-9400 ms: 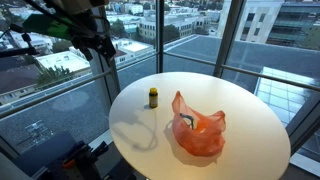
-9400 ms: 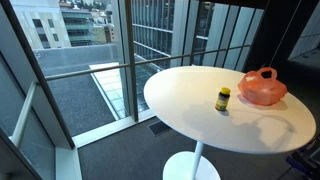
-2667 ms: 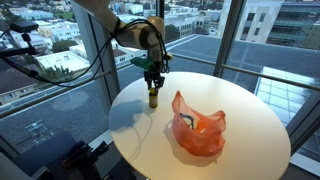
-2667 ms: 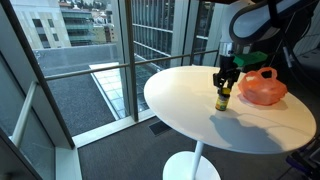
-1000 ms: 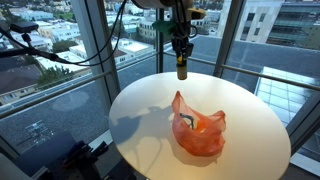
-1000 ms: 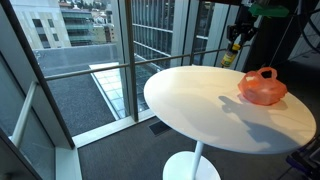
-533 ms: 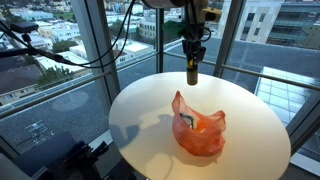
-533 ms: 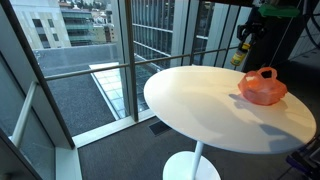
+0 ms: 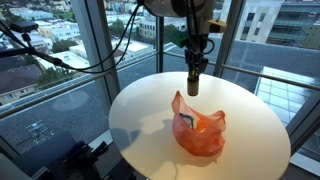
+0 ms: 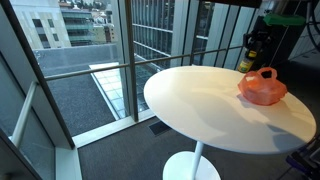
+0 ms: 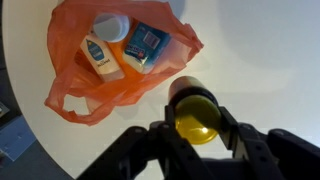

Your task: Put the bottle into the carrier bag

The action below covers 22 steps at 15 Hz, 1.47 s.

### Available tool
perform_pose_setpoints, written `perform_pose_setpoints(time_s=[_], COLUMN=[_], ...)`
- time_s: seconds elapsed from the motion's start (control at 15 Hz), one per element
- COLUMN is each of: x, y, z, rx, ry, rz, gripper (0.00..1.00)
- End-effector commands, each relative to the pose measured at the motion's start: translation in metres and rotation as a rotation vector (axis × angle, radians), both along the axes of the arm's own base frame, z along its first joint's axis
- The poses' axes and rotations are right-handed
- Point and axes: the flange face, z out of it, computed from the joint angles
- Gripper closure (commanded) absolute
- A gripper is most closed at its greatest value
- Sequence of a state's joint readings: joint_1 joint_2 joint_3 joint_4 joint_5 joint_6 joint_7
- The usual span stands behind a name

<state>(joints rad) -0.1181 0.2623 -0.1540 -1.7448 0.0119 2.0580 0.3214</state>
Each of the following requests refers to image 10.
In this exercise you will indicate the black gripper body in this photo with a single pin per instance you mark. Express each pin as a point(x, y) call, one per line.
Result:
point(258, 40)

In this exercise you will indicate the yellow capped pill bottle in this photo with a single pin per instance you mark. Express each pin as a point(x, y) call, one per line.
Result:
point(246, 64)

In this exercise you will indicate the orange plastic carrier bag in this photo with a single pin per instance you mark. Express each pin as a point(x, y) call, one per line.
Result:
point(263, 88)

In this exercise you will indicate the grey metal window handrail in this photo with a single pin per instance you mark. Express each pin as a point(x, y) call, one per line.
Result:
point(213, 51)
point(93, 71)

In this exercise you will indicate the dark floor vent grille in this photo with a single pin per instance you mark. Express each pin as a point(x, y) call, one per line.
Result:
point(159, 128)

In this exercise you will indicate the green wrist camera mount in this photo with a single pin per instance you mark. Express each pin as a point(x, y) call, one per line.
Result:
point(283, 20)

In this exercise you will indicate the blue black robot mount base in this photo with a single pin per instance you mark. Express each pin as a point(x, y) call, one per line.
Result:
point(305, 160)

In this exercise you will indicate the white table pedestal base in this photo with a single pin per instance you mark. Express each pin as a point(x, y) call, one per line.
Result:
point(190, 166)

